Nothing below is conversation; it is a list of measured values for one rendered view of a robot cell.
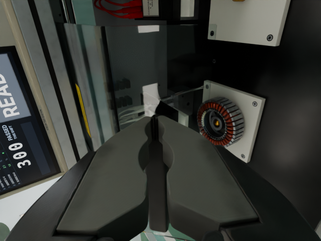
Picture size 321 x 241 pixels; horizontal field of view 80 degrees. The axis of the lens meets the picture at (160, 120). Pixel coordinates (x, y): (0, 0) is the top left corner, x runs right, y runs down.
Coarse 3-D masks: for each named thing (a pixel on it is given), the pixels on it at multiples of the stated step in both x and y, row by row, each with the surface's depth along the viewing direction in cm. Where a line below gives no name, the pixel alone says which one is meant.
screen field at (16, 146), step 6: (6, 144) 34; (12, 144) 34; (18, 144) 35; (12, 150) 35; (18, 150) 35; (24, 150) 36; (12, 156) 35; (18, 156) 36; (24, 156) 36; (18, 162) 36; (24, 162) 37; (30, 162) 37; (18, 168) 36
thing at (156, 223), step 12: (156, 144) 13; (156, 156) 14; (156, 168) 14; (168, 168) 15; (156, 180) 15; (156, 192) 16; (156, 204) 16; (156, 216) 17; (168, 216) 18; (156, 228) 18
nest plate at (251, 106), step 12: (216, 84) 44; (216, 96) 44; (228, 96) 41; (240, 96) 39; (252, 96) 37; (240, 108) 40; (252, 108) 37; (252, 120) 38; (252, 132) 39; (240, 144) 42; (252, 144) 40; (240, 156) 43
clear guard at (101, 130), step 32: (64, 32) 27; (96, 32) 15; (128, 32) 13; (160, 32) 13; (192, 32) 13; (96, 64) 17; (128, 64) 15; (160, 64) 14; (192, 64) 14; (96, 96) 21; (128, 96) 16; (160, 96) 15; (192, 96) 15; (96, 128) 27; (192, 128) 16
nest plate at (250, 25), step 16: (224, 0) 36; (256, 0) 31; (272, 0) 29; (288, 0) 28; (224, 16) 37; (240, 16) 34; (256, 16) 32; (272, 16) 30; (224, 32) 38; (240, 32) 35; (256, 32) 33; (272, 32) 31
